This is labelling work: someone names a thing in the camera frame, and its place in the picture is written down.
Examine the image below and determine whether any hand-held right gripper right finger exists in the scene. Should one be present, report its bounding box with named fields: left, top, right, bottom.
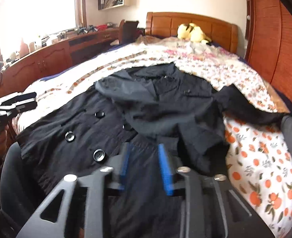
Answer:
left=158, top=143, right=276, bottom=238

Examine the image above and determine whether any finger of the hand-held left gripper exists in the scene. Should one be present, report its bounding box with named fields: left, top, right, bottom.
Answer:
left=0, top=92, right=37, bottom=108
left=7, top=102, right=38, bottom=117

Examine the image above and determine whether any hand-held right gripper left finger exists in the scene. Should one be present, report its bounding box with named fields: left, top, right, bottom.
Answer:
left=15, top=142, right=131, bottom=238

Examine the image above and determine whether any black button coat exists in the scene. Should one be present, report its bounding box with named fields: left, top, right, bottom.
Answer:
left=17, top=63, right=289, bottom=238

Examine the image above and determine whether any long wooden cabinet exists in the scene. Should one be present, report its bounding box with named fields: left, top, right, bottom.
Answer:
left=0, top=27, right=122, bottom=97

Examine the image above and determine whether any window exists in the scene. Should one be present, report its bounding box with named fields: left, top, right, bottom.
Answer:
left=0, top=0, right=87, bottom=55

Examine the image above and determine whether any orange print white bedsheet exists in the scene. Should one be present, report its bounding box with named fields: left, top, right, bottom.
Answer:
left=12, top=38, right=292, bottom=238

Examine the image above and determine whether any pink floral blanket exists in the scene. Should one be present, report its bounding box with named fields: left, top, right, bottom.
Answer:
left=136, top=36, right=241, bottom=65

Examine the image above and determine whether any grey cloth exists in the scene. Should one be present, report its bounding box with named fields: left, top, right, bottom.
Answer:
left=280, top=115, right=292, bottom=204

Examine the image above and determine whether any dark chair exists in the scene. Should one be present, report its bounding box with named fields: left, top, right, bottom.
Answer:
left=119, top=19, right=145, bottom=44

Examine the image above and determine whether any yellow plush toy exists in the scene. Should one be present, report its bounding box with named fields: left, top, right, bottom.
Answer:
left=177, top=23, right=212, bottom=44

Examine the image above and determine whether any wooden bed headboard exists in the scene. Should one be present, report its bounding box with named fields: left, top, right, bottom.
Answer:
left=145, top=12, right=238, bottom=54

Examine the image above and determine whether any wooden slatted wardrobe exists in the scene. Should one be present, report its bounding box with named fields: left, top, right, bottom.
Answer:
left=244, top=0, right=292, bottom=105

